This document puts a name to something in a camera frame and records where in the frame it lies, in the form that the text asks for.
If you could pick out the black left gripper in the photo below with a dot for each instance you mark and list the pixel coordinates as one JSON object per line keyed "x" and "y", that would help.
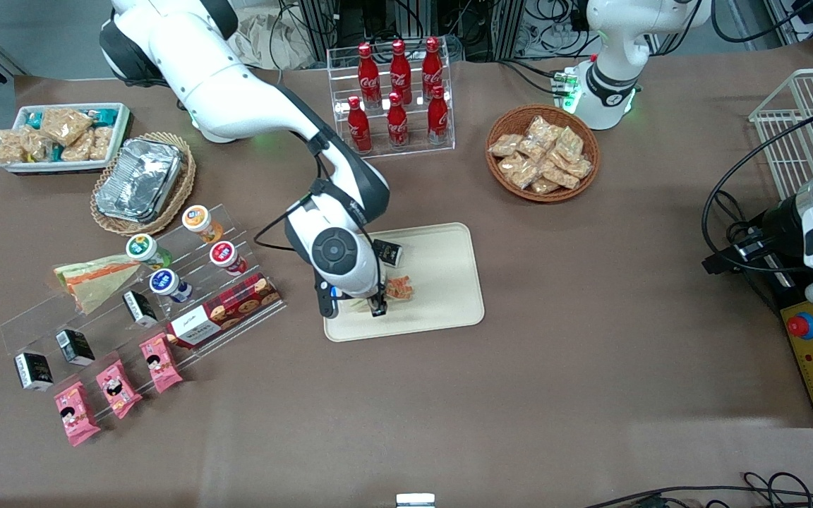
{"x": 778, "y": 224}

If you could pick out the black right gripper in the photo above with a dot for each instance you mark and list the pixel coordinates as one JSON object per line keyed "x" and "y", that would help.
{"x": 379, "y": 302}

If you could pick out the triangular sandwich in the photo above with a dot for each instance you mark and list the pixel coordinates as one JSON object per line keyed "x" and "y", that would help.
{"x": 96, "y": 282}
{"x": 399, "y": 289}

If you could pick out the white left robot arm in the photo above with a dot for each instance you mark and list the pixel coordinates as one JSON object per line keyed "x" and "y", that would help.
{"x": 611, "y": 70}

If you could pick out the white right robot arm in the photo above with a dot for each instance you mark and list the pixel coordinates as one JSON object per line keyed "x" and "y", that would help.
{"x": 223, "y": 92}

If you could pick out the beige plastic tray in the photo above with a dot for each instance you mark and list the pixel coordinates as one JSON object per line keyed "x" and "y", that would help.
{"x": 442, "y": 296}

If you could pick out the small black box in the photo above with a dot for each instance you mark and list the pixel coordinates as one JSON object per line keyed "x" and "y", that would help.
{"x": 389, "y": 253}
{"x": 140, "y": 308}
{"x": 75, "y": 347}
{"x": 34, "y": 371}

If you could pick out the red plaid cookie box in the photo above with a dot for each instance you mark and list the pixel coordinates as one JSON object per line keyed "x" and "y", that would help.
{"x": 226, "y": 310}

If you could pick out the clear acrylic bottle rack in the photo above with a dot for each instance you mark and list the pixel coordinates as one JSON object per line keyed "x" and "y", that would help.
{"x": 417, "y": 152}

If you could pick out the red lid cup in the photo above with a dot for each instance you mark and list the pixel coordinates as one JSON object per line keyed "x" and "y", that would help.
{"x": 225, "y": 255}

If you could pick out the red cola bottle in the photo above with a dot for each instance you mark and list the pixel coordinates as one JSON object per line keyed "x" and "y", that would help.
{"x": 400, "y": 70}
{"x": 438, "y": 118}
{"x": 368, "y": 74}
{"x": 432, "y": 67}
{"x": 358, "y": 130}
{"x": 397, "y": 125}

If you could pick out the clear crispy snack packet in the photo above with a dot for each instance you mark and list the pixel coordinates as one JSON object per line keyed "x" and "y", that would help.
{"x": 579, "y": 167}
{"x": 78, "y": 149}
{"x": 518, "y": 171}
{"x": 560, "y": 176}
{"x": 504, "y": 145}
{"x": 36, "y": 144}
{"x": 531, "y": 149}
{"x": 545, "y": 186}
{"x": 540, "y": 129}
{"x": 101, "y": 141}
{"x": 65, "y": 125}
{"x": 8, "y": 148}
{"x": 569, "y": 142}

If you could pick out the small white device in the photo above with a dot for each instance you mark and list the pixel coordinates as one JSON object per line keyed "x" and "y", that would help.
{"x": 415, "y": 501}

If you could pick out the orange lid cup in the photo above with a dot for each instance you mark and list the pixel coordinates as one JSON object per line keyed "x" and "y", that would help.
{"x": 200, "y": 221}

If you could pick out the clear acrylic stepped display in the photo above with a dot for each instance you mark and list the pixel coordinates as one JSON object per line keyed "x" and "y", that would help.
{"x": 188, "y": 247}

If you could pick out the blue lid cup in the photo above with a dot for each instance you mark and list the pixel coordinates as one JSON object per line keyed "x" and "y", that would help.
{"x": 165, "y": 283}

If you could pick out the round wicker basket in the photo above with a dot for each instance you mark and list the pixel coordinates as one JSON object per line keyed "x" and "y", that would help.
{"x": 502, "y": 127}

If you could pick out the pink cartoon snack pack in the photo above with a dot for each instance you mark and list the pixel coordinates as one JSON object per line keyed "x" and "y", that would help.
{"x": 76, "y": 414}
{"x": 118, "y": 389}
{"x": 160, "y": 362}

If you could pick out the oval wicker basket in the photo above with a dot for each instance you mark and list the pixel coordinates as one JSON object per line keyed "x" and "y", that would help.
{"x": 186, "y": 180}

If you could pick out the green lid cup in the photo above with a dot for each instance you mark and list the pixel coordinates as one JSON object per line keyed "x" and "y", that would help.
{"x": 142, "y": 248}

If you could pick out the silver foil container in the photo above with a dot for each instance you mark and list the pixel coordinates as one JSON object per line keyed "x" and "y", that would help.
{"x": 138, "y": 180}

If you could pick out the crumpled beige cloth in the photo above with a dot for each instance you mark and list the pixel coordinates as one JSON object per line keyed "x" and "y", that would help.
{"x": 265, "y": 42}

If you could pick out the white rectangular dish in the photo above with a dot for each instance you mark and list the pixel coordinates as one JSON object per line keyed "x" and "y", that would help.
{"x": 121, "y": 134}

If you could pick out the teal snack packet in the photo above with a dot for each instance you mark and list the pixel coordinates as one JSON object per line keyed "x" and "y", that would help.
{"x": 56, "y": 154}
{"x": 104, "y": 116}
{"x": 34, "y": 120}

